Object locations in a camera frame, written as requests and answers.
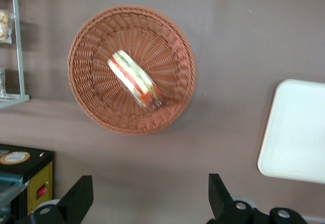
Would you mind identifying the metal wire shelf rack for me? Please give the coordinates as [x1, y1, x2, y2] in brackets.
[0, 0, 30, 109]

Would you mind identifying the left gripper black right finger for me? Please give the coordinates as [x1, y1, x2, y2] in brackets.
[207, 173, 255, 224]

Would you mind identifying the clear bag of cookies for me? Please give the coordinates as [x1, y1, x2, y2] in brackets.
[0, 9, 14, 44]

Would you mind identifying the brown table cover sheet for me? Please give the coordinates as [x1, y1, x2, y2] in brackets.
[0, 0, 325, 224]

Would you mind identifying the round brown wicker basket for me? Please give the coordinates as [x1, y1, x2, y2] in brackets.
[67, 5, 197, 136]

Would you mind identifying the beige plastic tray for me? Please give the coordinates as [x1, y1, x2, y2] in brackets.
[257, 79, 325, 185]

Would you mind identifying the black appliance with yellow panel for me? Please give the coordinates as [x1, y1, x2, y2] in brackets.
[0, 144, 55, 224]

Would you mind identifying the triangle sandwich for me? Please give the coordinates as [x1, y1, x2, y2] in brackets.
[107, 50, 164, 110]

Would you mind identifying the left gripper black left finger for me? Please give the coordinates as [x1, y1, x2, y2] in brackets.
[16, 175, 94, 224]

